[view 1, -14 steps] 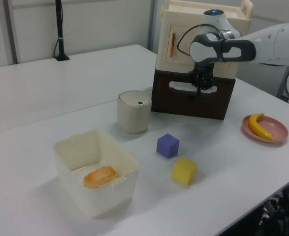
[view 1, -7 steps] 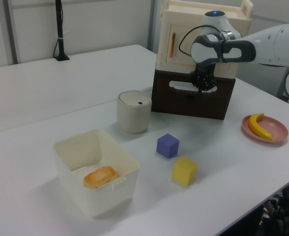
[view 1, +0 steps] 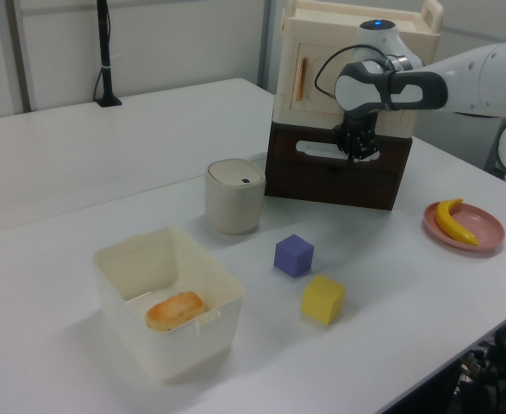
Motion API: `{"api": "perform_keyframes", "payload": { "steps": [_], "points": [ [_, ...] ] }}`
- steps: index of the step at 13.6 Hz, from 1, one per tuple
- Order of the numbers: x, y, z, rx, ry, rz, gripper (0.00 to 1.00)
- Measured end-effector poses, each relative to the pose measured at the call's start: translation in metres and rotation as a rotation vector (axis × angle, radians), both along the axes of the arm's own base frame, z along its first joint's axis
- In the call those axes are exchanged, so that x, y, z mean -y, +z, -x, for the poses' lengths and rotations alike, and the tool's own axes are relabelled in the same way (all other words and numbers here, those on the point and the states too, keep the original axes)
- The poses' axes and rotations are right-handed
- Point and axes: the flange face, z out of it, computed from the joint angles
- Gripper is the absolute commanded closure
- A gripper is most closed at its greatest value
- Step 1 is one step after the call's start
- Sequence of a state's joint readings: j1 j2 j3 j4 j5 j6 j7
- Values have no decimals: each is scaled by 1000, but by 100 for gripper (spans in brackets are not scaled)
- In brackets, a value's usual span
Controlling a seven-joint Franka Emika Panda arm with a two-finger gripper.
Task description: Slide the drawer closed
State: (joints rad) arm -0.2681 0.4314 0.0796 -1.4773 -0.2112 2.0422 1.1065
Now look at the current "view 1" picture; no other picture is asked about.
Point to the purple cube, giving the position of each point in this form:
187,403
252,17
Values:
293,256

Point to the white plastic storage box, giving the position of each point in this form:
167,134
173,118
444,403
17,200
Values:
179,349

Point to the toasted bread loaf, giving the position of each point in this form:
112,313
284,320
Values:
175,309

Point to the yellow cube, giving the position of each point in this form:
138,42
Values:
321,299

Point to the yellow banana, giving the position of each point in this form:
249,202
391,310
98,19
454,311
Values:
446,220

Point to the small beige trash bin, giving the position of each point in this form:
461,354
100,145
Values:
233,202

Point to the dark brown drawer cabinet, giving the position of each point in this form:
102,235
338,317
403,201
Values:
321,187

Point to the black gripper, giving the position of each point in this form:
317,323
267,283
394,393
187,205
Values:
358,127

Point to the black pole stand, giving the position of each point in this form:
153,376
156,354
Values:
104,52

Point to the cream plastic cupboard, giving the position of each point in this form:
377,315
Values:
289,86

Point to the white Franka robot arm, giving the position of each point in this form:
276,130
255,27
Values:
472,82

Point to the pink plate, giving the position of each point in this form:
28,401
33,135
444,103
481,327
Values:
485,226

